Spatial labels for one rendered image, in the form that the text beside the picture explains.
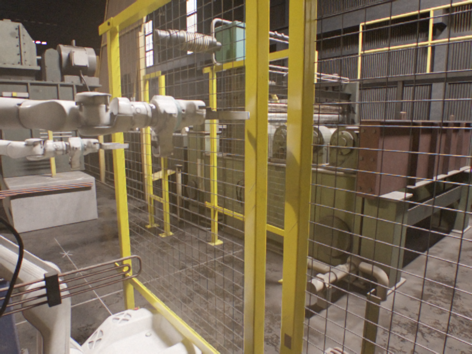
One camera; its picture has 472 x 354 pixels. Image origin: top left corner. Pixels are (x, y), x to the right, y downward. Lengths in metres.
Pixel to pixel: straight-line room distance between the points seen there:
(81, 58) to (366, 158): 4.26
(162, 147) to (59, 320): 0.81
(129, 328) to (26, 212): 3.03
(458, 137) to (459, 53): 7.77
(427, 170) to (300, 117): 2.80
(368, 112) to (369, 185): 10.38
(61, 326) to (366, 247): 2.21
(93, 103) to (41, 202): 3.89
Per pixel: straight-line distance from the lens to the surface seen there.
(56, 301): 0.95
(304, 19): 0.84
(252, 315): 1.10
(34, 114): 0.75
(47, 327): 1.35
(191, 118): 0.76
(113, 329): 1.74
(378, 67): 12.86
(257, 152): 0.92
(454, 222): 4.70
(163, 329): 1.77
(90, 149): 1.51
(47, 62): 5.51
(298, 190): 0.83
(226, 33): 3.62
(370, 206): 2.70
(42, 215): 4.58
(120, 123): 0.70
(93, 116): 0.68
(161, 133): 0.74
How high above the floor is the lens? 1.32
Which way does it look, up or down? 10 degrees down
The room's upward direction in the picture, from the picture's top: straight up
